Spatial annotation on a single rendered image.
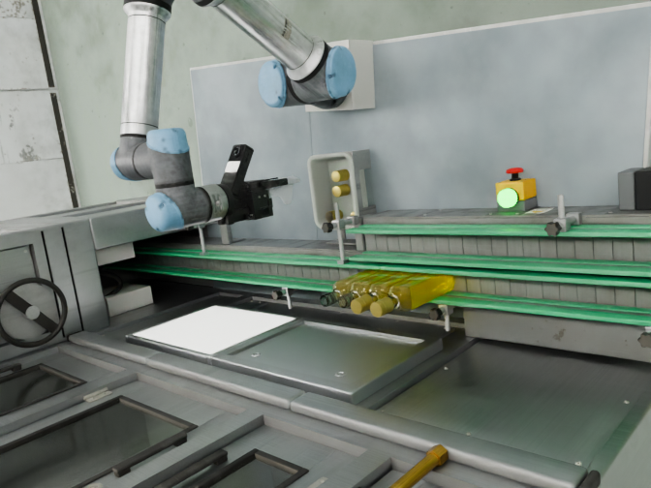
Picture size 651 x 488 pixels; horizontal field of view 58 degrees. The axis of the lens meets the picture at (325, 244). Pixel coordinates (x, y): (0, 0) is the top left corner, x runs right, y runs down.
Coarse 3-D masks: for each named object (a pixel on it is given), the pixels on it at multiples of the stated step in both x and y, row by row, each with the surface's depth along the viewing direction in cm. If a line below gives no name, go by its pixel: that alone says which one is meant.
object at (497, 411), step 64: (128, 320) 206; (384, 320) 173; (0, 384) 164; (64, 384) 157; (128, 384) 150; (192, 384) 140; (256, 384) 130; (448, 384) 125; (512, 384) 121; (576, 384) 117; (640, 384) 113; (0, 448) 123; (64, 448) 120; (128, 448) 117; (192, 448) 109; (256, 448) 109; (320, 448) 107; (384, 448) 100; (448, 448) 94; (512, 448) 92; (576, 448) 95; (640, 448) 103
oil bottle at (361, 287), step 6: (384, 270) 153; (372, 276) 148; (378, 276) 147; (384, 276) 147; (354, 282) 145; (360, 282) 144; (366, 282) 143; (372, 282) 143; (354, 288) 142; (360, 288) 141; (366, 288) 141; (360, 294) 141
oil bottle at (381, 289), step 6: (390, 276) 146; (396, 276) 145; (402, 276) 144; (408, 276) 144; (378, 282) 141; (384, 282) 141; (390, 282) 140; (396, 282) 140; (372, 288) 139; (378, 288) 138; (384, 288) 137; (378, 294) 137; (384, 294) 137
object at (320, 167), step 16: (320, 160) 180; (336, 160) 180; (352, 160) 167; (320, 176) 181; (352, 176) 168; (320, 192) 181; (352, 192) 169; (320, 208) 181; (352, 208) 180; (320, 224) 181
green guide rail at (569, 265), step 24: (432, 264) 140; (456, 264) 136; (480, 264) 132; (504, 264) 128; (528, 264) 125; (552, 264) 123; (576, 264) 120; (600, 264) 119; (624, 264) 116; (648, 264) 114
